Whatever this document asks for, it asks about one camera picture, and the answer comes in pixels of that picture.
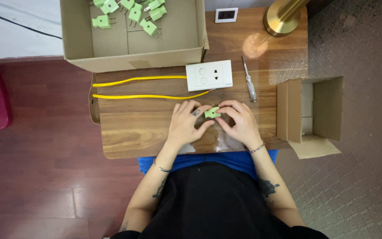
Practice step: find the brass lamp base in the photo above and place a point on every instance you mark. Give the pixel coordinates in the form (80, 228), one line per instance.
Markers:
(282, 18)

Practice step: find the person's right hand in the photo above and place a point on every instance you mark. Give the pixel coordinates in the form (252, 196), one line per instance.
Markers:
(244, 127)

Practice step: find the large open cardboard box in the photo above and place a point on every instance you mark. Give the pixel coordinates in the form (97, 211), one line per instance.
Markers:
(111, 49)

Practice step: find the pile of green plugs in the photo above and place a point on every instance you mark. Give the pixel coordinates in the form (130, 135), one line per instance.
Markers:
(134, 13)

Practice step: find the small open cardboard box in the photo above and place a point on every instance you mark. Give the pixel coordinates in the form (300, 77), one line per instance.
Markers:
(327, 106)

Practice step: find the white wall socket plate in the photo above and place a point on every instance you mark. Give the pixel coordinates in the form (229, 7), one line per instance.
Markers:
(209, 75)

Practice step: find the person's black clothing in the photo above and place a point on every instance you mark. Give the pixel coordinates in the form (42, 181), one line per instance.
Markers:
(211, 205)

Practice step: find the person's left hand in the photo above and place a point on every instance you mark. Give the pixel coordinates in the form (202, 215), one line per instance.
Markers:
(182, 127)

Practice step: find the light green electrical plug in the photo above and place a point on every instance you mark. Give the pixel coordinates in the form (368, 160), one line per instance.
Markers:
(212, 113)

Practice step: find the brown cardboard flap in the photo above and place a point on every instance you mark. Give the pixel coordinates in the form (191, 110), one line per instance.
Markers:
(94, 109)

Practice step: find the small white digital clock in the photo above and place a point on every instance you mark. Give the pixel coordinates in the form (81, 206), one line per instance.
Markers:
(226, 15)

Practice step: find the blue seat cushion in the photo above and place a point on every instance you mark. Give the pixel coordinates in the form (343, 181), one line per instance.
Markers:
(217, 158)

